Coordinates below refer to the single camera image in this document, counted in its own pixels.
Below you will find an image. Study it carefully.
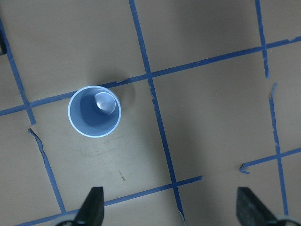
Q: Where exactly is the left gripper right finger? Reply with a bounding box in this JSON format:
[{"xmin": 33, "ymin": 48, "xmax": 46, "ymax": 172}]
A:
[{"xmin": 236, "ymin": 187, "xmax": 282, "ymax": 226}]

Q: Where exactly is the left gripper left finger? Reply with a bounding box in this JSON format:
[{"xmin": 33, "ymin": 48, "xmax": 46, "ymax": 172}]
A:
[{"xmin": 74, "ymin": 187, "xmax": 104, "ymax": 226}]

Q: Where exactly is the light blue plastic cup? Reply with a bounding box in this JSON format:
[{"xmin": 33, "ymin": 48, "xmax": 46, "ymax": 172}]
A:
[{"xmin": 67, "ymin": 86, "xmax": 122, "ymax": 138}]

